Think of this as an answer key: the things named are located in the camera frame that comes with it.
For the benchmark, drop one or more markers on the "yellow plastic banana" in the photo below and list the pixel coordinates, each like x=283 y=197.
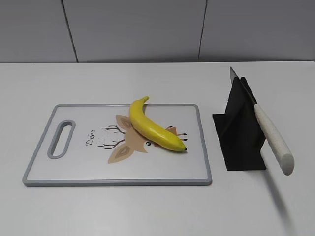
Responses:
x=152 y=131

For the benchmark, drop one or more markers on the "white deer cutting board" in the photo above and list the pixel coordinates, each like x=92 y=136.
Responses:
x=95 y=145

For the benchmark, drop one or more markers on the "white handled kitchen knife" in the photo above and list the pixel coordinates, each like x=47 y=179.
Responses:
x=275 y=140

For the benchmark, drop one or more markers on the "black knife stand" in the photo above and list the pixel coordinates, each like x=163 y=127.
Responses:
x=240 y=136

